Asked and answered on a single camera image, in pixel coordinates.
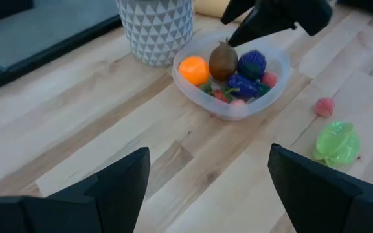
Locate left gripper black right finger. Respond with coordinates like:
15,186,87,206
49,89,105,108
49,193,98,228
267,144,373,233

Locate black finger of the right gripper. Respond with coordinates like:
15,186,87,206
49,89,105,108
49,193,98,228
227,5,297,48
220,0,257,25

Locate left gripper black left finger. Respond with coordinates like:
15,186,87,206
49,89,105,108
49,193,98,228
0,147,151,233

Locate purple toy grapes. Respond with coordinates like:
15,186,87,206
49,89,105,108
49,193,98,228
237,50,267,82

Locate brown toy kiwi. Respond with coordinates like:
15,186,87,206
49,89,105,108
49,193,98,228
209,38,239,82

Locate pink toy raspberry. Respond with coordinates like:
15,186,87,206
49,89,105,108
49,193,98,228
260,71,278,89
314,97,336,117

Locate purple toy eggplant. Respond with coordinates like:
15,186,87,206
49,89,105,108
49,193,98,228
227,73,271,100

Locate light green toy starfruit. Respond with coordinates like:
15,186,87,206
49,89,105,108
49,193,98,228
312,121,361,168

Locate toy orange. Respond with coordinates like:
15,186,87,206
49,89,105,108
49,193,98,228
177,55,210,87

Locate clear plastic tupperware container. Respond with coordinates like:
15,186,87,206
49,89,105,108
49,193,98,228
172,30,291,122

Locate folded yellow cloth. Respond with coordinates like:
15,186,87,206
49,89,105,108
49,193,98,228
193,0,236,19

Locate succulent in patterned pot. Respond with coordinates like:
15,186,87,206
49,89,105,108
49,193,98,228
115,0,194,68

